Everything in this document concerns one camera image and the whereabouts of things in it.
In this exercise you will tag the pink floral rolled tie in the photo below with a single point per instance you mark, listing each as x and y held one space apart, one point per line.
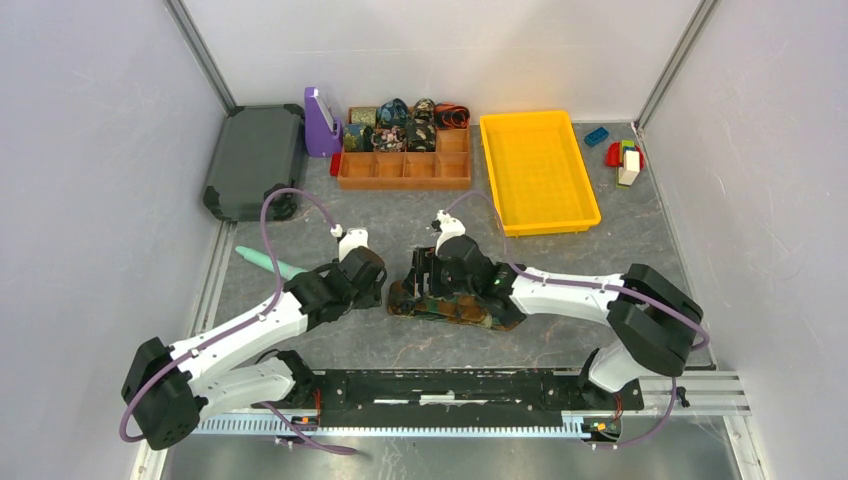
389 140

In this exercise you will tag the dark blue rolled tie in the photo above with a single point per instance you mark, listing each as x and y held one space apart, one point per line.
393 113

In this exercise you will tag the red toy block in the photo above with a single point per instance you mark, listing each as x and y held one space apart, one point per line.
614 156

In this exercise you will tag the blue toy brick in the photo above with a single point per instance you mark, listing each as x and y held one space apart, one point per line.
596 136

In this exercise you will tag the dark grey suitcase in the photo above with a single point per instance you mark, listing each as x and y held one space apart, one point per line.
259 150

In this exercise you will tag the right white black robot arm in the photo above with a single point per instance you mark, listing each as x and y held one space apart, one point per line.
656 324

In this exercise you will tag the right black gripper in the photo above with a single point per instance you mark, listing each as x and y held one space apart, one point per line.
424 260

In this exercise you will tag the black floral rolled tie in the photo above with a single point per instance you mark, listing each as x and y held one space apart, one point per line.
421 135

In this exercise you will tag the wrist white camera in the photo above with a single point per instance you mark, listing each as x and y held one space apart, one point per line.
447 227
349 239

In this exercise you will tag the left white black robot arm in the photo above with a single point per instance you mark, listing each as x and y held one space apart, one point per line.
170 389

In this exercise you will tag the orange blue floral tie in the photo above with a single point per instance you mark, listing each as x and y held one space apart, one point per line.
459 310

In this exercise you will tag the small red block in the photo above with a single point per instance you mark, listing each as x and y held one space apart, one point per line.
335 164

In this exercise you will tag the yellow plastic tray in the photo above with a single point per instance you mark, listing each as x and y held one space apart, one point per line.
538 178

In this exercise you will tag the teal green pen tool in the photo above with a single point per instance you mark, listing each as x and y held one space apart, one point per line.
262 260

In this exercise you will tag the purple dispenser stand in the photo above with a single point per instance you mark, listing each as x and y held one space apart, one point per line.
323 131

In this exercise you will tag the olive patterned rolled tie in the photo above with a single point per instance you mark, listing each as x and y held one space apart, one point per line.
363 116

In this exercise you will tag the orange black rolled tie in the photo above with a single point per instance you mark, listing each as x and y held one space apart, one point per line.
450 116

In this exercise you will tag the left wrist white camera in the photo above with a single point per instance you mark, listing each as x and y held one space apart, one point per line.
349 239

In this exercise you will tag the black yellow rolled tie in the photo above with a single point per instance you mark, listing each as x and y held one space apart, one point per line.
424 110

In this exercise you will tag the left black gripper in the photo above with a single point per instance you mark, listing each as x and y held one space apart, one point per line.
372 297

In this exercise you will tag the teal navy rolled tie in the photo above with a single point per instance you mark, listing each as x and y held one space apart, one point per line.
358 138

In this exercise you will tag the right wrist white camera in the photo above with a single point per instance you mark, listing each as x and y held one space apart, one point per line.
447 227

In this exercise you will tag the cream toy block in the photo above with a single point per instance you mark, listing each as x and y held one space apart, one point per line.
629 167

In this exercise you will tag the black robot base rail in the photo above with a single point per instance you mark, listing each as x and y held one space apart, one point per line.
421 398

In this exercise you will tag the orange compartment organizer box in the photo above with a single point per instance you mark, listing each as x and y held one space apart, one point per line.
448 168

